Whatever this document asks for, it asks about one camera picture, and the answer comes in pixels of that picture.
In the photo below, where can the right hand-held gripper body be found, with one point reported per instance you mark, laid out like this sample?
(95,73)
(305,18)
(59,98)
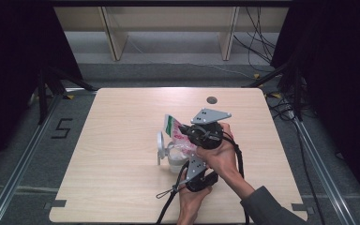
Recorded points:
(206,136)

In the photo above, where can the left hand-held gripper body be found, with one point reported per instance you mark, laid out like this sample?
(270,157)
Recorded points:
(200,182)

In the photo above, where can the pink bag of white granules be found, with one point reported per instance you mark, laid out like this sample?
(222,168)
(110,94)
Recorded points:
(176,134)

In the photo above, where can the glass jar with grey lid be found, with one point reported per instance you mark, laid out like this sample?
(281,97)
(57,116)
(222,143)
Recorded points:
(176,161)

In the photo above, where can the person's left hand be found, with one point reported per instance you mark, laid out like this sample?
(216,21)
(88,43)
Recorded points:
(189,203)

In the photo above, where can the person's right hand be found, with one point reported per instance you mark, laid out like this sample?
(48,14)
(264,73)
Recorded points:
(223,159)

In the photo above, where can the grey table grommet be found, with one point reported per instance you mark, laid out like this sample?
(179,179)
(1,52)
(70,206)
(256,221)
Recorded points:
(212,100)

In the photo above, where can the black metal stand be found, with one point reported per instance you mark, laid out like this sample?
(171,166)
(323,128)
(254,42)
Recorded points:
(298,93)
(42,100)

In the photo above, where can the wooden shelf unit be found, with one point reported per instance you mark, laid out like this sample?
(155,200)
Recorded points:
(115,43)

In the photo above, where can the dark curtain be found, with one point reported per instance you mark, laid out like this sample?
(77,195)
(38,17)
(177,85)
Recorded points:
(340,62)
(9,62)

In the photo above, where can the dark table corner bracket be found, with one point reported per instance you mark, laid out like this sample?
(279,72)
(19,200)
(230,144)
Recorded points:
(56,203)
(300,206)

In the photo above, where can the metal floor rail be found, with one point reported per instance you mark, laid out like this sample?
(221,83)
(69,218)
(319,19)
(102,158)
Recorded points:
(325,184)
(12,184)

